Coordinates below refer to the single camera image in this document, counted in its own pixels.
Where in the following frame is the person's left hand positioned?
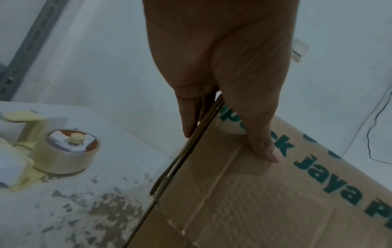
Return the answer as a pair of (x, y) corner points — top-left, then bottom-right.
(142, 0), (299, 163)

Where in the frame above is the brown cardboard box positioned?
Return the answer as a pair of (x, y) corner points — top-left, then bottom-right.
(121, 90), (392, 248)

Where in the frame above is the yellow white tape dispenser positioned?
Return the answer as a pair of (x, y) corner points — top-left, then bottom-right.
(0, 110), (102, 192)

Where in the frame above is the grey metal shelf rack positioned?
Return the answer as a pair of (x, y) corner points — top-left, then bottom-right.
(0, 0), (72, 102)

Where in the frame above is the white wall switch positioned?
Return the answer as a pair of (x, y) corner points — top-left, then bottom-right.
(290, 38), (311, 64)

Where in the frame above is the black wall cable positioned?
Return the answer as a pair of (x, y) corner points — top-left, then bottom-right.
(366, 91), (392, 161)

